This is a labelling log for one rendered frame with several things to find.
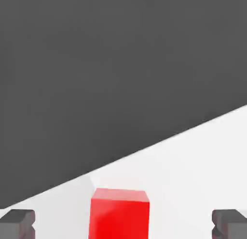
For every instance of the small red cube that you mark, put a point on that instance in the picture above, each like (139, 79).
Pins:
(119, 215)

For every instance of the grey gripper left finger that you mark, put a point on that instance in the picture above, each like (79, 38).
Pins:
(15, 224)

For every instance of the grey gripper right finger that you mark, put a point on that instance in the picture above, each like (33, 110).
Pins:
(231, 224)

